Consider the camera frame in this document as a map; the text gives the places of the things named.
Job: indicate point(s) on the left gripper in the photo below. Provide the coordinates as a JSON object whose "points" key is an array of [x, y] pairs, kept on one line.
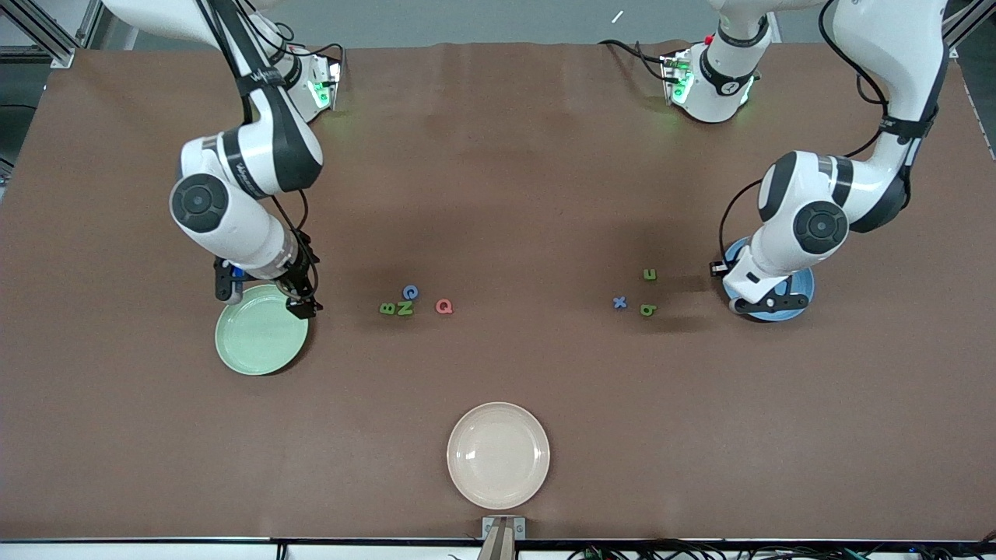
{"points": [[717, 268]]}

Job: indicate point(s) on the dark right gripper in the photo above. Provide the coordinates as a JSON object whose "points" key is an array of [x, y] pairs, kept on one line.
{"points": [[298, 285]]}

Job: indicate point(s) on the blue letter C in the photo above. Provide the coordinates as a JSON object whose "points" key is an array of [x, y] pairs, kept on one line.
{"points": [[405, 292]]}

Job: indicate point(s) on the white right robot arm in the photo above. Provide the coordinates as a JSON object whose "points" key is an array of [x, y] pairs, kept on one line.
{"points": [[233, 225]]}

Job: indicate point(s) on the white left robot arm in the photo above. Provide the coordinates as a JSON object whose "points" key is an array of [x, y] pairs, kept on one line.
{"points": [[895, 54]]}

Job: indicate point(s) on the blue plate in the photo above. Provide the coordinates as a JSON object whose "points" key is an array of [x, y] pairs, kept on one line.
{"points": [[766, 316]]}

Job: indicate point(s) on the green plate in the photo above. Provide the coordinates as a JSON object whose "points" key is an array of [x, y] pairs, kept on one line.
{"points": [[261, 334]]}

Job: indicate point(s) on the red letter Q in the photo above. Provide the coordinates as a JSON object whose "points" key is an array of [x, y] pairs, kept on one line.
{"points": [[438, 307]]}

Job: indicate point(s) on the brown table cover sheet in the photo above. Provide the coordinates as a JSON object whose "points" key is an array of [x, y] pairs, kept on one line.
{"points": [[498, 194]]}

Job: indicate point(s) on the cream plate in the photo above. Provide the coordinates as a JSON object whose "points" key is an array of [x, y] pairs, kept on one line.
{"points": [[498, 456]]}

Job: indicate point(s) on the white table edge rail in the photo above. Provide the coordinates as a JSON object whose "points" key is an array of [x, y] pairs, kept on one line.
{"points": [[156, 551]]}

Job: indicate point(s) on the grey bracket with tan beam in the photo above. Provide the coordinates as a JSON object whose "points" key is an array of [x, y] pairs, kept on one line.
{"points": [[502, 533]]}

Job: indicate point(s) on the aluminium frame profile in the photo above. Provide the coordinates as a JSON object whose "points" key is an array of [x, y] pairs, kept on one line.
{"points": [[39, 29], [965, 19]]}

